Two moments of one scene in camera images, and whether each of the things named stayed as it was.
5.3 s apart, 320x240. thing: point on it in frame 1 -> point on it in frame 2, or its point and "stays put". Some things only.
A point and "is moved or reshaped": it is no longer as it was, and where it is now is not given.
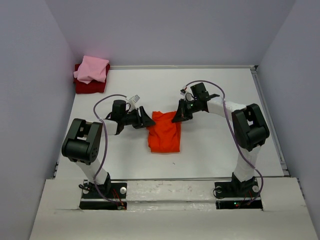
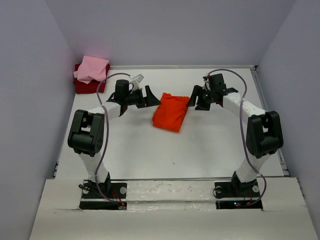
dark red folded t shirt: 93,86 stays put
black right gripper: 181,114 -> 196,92
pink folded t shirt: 92,68 stays put
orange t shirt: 165,136 is moved or reshaped
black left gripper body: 132,118 -> 135,99
